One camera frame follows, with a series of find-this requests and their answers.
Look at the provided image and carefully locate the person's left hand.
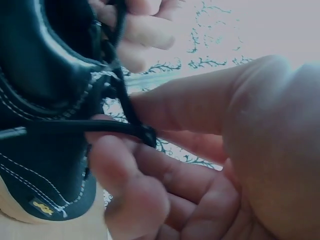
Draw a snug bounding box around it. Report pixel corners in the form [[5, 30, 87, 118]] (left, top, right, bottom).
[[96, 0, 181, 75]]

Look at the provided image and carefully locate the person's right hand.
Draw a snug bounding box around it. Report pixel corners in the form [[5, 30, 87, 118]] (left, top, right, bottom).
[[85, 55, 320, 240]]

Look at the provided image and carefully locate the black shoelace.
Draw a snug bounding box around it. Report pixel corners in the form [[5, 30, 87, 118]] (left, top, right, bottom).
[[0, 0, 158, 151]]

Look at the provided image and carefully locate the black shoe with tan sole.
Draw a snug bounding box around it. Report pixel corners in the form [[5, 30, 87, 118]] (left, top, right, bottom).
[[0, 0, 132, 225]]

